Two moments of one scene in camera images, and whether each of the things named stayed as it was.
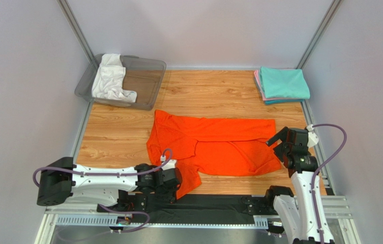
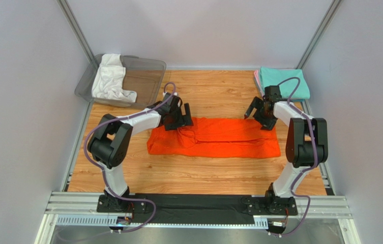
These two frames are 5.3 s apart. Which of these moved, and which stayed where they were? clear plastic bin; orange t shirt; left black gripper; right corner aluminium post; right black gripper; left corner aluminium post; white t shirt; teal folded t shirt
Moved: right black gripper; orange t shirt; left black gripper
Stayed: clear plastic bin; white t shirt; teal folded t shirt; left corner aluminium post; right corner aluminium post
